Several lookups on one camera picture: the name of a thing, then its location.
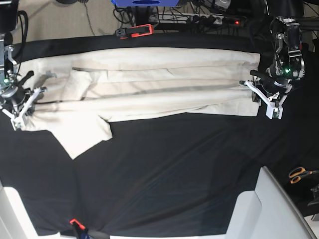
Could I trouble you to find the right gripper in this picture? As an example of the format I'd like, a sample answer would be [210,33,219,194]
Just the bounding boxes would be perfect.
[0,44,47,110]

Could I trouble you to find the red black clamp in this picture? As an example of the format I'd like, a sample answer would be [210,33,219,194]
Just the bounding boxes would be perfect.
[115,24,154,39]
[69,218,110,239]

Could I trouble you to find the white frame left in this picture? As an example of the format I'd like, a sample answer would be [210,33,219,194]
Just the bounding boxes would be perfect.
[0,179,62,239]

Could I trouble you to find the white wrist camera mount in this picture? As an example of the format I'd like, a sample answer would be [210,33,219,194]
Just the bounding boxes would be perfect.
[0,87,44,131]
[245,81,293,120]

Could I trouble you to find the black device right edge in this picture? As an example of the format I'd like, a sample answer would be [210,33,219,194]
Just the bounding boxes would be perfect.
[308,184,319,206]

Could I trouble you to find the orange handled scissors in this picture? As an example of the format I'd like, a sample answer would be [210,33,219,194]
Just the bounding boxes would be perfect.
[288,167,319,184]

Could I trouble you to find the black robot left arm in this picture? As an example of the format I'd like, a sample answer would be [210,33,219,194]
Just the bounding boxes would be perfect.
[250,0,305,102]

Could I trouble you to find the white T-shirt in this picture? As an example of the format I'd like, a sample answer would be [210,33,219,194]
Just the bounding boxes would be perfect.
[21,48,260,159]

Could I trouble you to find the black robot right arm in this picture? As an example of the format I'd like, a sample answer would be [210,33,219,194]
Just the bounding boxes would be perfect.
[0,0,46,115]

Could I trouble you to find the blue box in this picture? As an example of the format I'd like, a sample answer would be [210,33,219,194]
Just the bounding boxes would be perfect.
[111,0,182,7]

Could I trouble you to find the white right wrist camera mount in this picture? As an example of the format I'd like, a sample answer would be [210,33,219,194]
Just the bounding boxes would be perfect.
[0,87,44,131]

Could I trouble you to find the white frame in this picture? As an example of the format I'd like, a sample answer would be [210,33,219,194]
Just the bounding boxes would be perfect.
[0,179,62,239]
[225,166,316,239]

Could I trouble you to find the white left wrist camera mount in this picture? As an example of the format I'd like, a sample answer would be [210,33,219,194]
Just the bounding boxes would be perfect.
[245,81,293,120]

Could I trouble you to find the red black clamp bottom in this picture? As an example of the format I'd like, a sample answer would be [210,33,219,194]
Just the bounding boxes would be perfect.
[69,218,110,239]

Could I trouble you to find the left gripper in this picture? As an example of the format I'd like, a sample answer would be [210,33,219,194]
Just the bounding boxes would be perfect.
[239,17,305,97]

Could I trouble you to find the white power strip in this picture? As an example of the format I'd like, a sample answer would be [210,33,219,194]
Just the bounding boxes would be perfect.
[158,12,242,26]

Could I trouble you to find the white frame right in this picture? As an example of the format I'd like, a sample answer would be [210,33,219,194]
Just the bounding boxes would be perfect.
[225,166,316,239]

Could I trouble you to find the red black clamp top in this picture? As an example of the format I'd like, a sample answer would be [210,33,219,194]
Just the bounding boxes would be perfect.
[115,24,154,39]

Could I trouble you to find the black table cloth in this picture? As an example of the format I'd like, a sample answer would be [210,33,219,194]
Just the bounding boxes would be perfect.
[0,33,319,237]

